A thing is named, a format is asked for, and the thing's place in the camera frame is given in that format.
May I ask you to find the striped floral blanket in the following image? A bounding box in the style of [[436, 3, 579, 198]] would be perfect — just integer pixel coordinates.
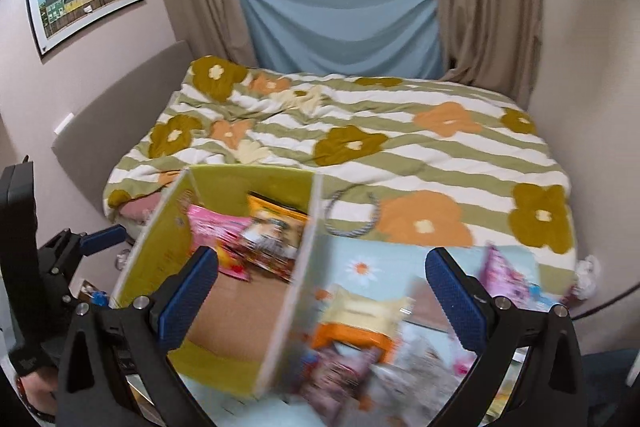
[[102, 56, 578, 303]]

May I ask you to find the light blue floral tablecloth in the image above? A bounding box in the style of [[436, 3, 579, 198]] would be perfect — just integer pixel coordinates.
[[165, 234, 581, 427]]

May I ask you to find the pink pillow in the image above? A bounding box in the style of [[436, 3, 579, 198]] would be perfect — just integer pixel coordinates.
[[117, 197, 163, 226]]

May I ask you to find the pile of mixed snack bags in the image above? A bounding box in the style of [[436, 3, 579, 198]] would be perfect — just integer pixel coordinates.
[[295, 332, 481, 427]]

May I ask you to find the orange snack packet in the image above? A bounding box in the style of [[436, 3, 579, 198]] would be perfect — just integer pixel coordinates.
[[239, 192, 312, 285]]

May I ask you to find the person's left hand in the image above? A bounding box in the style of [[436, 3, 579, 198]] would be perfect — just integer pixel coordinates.
[[15, 369, 58, 414]]

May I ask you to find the striped cord ring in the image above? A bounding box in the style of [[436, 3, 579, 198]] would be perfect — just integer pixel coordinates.
[[324, 184, 382, 239]]

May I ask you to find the light blue hanging cloth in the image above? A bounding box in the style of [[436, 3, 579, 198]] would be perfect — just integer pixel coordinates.
[[235, 0, 446, 80]]

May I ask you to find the pink snack packet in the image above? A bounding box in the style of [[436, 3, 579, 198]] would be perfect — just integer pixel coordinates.
[[477, 244, 546, 303], [187, 202, 256, 283]]

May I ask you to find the thin dark cable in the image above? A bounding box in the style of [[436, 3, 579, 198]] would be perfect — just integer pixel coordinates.
[[572, 277, 640, 320]]

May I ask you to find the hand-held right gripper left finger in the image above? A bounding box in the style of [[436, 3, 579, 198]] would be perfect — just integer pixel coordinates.
[[55, 246, 221, 427]]

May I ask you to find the crumpled white tissue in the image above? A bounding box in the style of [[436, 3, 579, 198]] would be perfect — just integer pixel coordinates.
[[575, 254, 601, 303]]

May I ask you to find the dark blue cloth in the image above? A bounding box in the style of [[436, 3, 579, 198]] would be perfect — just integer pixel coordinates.
[[582, 349, 638, 410]]

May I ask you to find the pale yellow packet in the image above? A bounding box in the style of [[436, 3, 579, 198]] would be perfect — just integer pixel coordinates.
[[325, 284, 416, 333]]

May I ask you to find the grey bed headboard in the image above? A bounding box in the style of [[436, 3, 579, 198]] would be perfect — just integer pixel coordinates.
[[51, 39, 193, 220]]

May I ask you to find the yellow-green cardboard box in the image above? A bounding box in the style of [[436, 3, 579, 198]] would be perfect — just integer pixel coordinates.
[[107, 164, 323, 400]]

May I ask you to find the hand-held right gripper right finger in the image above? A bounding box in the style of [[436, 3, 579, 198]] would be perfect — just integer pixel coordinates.
[[424, 247, 587, 427]]

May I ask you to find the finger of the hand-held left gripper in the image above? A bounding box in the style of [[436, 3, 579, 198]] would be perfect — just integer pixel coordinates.
[[77, 224, 127, 259]]

